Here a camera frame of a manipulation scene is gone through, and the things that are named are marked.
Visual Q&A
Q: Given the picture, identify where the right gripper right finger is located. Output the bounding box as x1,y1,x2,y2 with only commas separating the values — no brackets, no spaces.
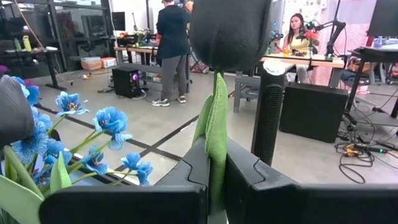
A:
224,138,398,224

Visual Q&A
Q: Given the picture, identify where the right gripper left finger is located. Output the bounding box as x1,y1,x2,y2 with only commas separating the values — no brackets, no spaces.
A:
39,135,212,224

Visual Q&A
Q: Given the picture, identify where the blue artificial flower bunch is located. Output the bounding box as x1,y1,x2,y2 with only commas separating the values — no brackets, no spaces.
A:
9,76,154,187

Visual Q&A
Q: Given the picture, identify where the black artificial tulip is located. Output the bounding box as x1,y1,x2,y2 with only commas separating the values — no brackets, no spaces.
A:
189,0,273,224
0,74,74,224

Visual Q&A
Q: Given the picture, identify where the black floor stand pole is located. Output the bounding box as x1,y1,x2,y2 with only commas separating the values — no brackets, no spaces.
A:
251,58,289,166

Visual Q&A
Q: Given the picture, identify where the large black box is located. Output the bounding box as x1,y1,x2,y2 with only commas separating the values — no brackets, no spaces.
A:
279,82,349,144

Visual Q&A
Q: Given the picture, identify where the black computer tower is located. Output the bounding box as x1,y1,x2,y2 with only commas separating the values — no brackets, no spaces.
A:
111,67,147,99

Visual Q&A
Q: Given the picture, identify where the orange storage box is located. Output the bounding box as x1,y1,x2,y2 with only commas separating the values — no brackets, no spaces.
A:
99,57,118,69

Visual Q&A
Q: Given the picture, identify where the wooden top table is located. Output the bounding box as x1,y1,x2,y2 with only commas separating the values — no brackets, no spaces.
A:
113,45,190,94
261,52,346,90

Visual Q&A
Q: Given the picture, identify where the clear storage bin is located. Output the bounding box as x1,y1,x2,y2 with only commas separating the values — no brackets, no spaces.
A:
80,55,103,72

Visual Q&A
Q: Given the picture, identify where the person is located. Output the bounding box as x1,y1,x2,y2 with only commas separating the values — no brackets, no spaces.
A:
151,0,194,108
278,12,320,85

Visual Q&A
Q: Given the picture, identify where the black desk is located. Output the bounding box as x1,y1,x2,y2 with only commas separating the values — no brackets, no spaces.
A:
345,46,398,119

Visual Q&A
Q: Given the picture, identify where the black side table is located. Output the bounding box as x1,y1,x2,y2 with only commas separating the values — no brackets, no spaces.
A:
0,46,68,93

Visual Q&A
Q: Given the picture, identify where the black monitor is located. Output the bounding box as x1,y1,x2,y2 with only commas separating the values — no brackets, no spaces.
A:
366,0,398,38

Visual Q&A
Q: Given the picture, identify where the tangled floor cable bundle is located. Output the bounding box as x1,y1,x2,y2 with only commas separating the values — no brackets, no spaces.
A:
334,93,398,185

